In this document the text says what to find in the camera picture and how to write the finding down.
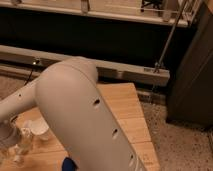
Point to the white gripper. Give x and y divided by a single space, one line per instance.
8 134

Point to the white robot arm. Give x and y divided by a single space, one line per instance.
70 102

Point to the white paper cup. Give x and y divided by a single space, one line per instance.
39 128

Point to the blue round object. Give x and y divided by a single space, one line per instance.
68 165

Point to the metal pole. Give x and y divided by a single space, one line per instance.
158 64

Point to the dark cabinet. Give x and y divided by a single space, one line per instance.
190 97

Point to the grey metal rail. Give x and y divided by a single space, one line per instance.
107 69

